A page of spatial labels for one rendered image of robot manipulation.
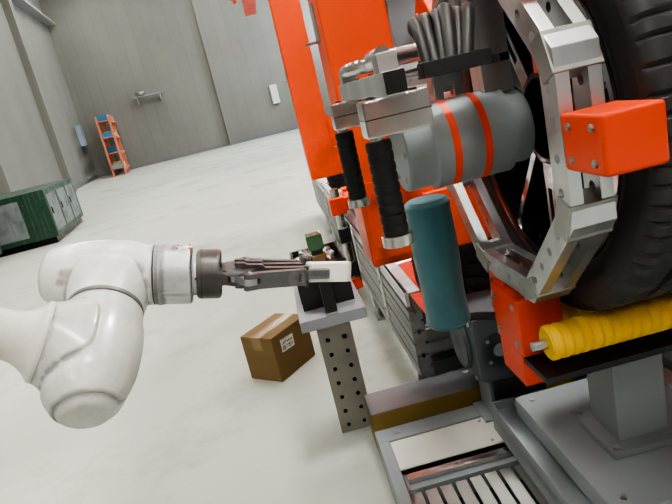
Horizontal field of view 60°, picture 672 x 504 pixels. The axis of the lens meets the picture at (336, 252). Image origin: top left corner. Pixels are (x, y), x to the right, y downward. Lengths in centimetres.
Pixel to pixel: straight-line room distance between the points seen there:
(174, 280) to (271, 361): 138
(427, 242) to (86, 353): 63
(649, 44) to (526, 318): 49
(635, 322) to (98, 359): 79
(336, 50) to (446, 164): 59
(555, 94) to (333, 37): 78
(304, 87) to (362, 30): 193
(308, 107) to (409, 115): 260
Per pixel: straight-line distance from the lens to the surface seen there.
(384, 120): 77
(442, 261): 111
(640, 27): 78
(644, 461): 124
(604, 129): 69
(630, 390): 122
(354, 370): 174
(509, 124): 96
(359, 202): 113
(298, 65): 337
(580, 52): 78
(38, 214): 784
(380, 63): 78
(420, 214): 109
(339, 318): 146
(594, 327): 101
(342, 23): 145
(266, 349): 219
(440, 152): 92
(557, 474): 133
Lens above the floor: 97
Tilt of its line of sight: 15 degrees down
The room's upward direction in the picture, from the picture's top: 13 degrees counter-clockwise
